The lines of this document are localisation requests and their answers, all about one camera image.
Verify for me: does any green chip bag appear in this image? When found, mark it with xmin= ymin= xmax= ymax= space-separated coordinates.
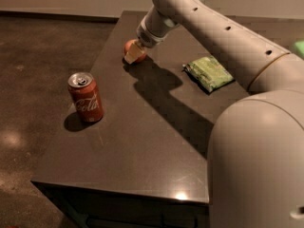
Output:
xmin=182 ymin=56 xmax=234 ymax=93

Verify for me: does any red coke can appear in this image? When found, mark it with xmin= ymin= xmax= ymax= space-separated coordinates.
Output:
xmin=67 ymin=72 xmax=104 ymax=123

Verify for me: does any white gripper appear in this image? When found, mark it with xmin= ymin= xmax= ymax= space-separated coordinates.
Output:
xmin=123 ymin=5 xmax=181 ymax=65

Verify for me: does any red apple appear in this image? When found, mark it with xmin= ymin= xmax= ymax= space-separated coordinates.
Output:
xmin=123 ymin=39 xmax=147 ymax=64

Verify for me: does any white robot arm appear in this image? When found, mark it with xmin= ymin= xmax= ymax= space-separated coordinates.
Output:
xmin=125 ymin=0 xmax=304 ymax=228

